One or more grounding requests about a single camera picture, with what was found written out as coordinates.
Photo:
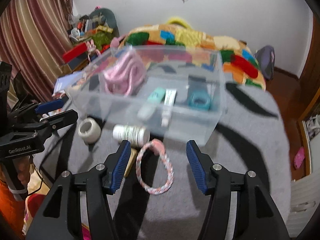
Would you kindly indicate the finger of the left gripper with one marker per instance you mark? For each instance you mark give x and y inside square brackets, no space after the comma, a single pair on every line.
[47,107]
[61,120]

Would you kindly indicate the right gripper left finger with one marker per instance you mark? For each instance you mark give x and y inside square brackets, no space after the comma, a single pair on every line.
[59,216]

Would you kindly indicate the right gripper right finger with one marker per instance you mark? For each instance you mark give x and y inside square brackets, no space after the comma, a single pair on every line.
[257,216]

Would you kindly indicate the white tape roll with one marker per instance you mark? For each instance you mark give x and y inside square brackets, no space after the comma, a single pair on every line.
[89,131]

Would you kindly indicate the small tan wooden block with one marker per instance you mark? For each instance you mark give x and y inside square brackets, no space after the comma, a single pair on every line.
[131,162]

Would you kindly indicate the white green pill bottle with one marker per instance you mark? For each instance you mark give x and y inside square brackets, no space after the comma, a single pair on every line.
[137,136]

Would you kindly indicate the mint green lotion tube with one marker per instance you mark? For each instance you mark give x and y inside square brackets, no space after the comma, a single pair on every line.
[150,106]

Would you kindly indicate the white cream tube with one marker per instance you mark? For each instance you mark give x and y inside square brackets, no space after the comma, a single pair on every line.
[169,101]

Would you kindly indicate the clear plastic storage box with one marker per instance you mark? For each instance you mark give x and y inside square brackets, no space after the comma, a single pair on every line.
[116,85]

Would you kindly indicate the teal tape roll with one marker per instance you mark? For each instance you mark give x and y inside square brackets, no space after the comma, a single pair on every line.
[200,99]

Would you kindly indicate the blue white booklet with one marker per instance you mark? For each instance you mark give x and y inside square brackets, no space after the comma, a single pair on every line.
[65,81]

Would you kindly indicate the red box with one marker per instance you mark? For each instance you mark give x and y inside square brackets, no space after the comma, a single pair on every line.
[74,52]

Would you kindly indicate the pink bunny toy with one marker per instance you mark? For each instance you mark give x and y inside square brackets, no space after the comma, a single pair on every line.
[92,51]

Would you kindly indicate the striped pink curtain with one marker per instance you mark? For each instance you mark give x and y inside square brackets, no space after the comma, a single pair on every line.
[33,40]

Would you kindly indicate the grey black blanket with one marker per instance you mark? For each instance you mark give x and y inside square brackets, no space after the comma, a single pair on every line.
[176,189]

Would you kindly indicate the green neck pillow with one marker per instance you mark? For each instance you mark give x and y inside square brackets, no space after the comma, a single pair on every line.
[109,18]

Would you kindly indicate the brown wooden door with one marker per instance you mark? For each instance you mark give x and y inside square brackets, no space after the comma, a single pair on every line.
[309,79]

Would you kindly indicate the colourful patchwork quilt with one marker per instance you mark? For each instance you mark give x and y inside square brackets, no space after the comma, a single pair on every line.
[237,58]

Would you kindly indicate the purple backpack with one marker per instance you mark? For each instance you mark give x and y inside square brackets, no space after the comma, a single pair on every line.
[266,59]

